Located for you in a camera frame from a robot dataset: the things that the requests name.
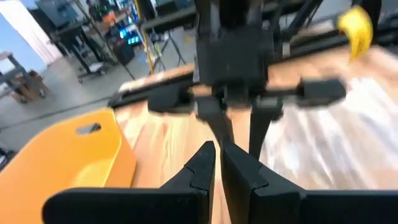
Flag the cardboard box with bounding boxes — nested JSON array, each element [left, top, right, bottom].
[[12, 70, 49, 103]]

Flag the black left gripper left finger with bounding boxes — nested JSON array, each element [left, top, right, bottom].
[[42, 140, 217, 224]]

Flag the yellow plastic bin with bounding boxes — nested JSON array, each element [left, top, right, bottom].
[[0, 108, 137, 224]]

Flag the wheeled workbench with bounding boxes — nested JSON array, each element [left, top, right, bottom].
[[0, 51, 47, 103]]

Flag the black desk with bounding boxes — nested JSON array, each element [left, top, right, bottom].
[[51, 21, 106, 75]]

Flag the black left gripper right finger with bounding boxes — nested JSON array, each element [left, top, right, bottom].
[[220, 141, 398, 224]]

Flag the clear plastic zip bag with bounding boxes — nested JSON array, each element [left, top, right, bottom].
[[259, 77, 398, 190]]

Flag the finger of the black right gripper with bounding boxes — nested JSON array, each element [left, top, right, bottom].
[[248, 100, 284, 159], [195, 96, 236, 147]]

